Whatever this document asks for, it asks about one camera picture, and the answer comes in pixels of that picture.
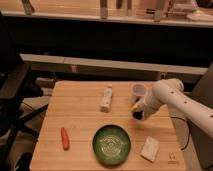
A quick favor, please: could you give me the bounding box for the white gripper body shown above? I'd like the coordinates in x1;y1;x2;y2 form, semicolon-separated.
131;93;160;121

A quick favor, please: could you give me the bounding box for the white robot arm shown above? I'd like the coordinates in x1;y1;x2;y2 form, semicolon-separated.
131;78;213;138

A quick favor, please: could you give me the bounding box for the translucent plastic cup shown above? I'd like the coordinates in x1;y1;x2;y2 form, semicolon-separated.
131;84;147;103

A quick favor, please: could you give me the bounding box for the green round plate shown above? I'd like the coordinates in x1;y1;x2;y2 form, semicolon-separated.
92;124;131;166

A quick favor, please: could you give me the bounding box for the wooden table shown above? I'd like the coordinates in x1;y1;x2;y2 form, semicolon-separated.
30;81;186;171

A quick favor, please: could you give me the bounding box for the orange carrot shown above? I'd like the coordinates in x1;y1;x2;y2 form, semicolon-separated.
61;127;69;150

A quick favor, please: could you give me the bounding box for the black office chair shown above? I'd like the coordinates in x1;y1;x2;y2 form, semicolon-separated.
0;12;48;171

